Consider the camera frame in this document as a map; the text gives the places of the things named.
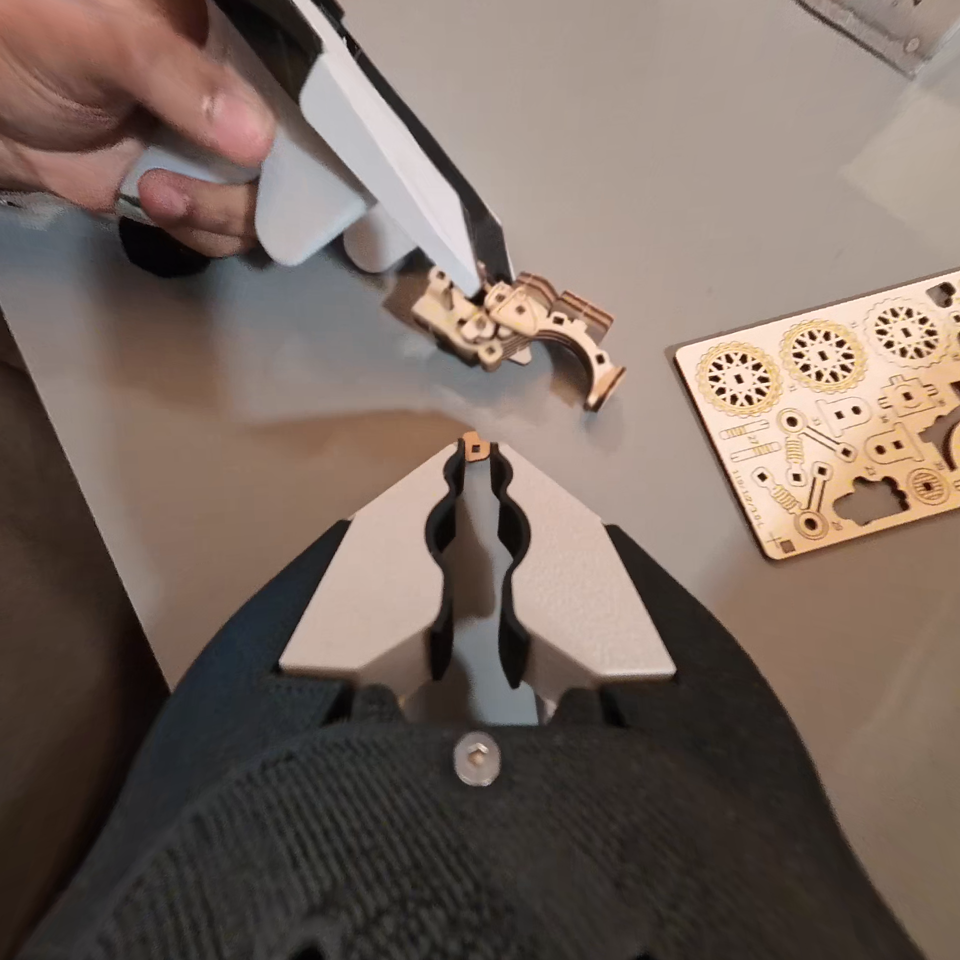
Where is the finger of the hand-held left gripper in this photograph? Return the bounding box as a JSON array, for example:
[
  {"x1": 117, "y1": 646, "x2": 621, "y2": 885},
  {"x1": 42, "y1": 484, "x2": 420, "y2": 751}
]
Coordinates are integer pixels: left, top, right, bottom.
[{"x1": 298, "y1": 12, "x2": 518, "y2": 297}]

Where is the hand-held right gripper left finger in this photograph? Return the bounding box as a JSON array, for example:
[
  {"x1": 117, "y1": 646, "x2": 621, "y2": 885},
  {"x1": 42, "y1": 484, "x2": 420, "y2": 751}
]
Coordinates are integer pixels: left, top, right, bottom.
[{"x1": 277, "y1": 441, "x2": 470, "y2": 714}]

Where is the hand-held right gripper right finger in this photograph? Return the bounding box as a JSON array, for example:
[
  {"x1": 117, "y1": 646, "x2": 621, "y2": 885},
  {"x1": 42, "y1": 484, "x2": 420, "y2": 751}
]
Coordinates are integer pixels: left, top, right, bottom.
[{"x1": 487, "y1": 442, "x2": 679, "y2": 724}]

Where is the wooden puzzle model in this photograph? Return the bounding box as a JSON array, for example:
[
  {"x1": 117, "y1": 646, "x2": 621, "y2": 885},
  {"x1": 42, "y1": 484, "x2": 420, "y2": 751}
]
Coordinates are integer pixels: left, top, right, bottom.
[{"x1": 409, "y1": 266, "x2": 628, "y2": 414}]

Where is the grey desk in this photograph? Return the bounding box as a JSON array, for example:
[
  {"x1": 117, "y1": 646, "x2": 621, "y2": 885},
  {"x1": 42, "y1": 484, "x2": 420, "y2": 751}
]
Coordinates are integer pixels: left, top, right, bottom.
[{"x1": 0, "y1": 0, "x2": 960, "y2": 886}]

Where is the person's left hand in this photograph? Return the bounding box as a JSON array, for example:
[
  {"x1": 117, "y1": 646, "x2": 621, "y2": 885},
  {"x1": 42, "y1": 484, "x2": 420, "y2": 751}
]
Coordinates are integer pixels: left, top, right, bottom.
[{"x1": 0, "y1": 0, "x2": 277, "y2": 259}]

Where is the person's olive clothing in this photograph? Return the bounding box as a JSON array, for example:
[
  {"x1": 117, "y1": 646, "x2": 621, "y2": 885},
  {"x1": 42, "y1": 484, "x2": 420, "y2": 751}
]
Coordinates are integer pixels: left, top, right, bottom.
[{"x1": 0, "y1": 307, "x2": 172, "y2": 960}]

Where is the wooden puzzle sheet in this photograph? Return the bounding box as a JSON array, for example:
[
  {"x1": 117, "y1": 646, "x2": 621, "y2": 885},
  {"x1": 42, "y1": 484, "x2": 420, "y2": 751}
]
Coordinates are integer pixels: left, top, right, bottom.
[{"x1": 673, "y1": 270, "x2": 960, "y2": 562}]

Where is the folded printed instruction sheet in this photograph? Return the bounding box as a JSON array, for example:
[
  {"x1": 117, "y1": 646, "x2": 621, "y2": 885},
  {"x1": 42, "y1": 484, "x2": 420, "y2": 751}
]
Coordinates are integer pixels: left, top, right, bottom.
[{"x1": 793, "y1": 0, "x2": 960, "y2": 76}]

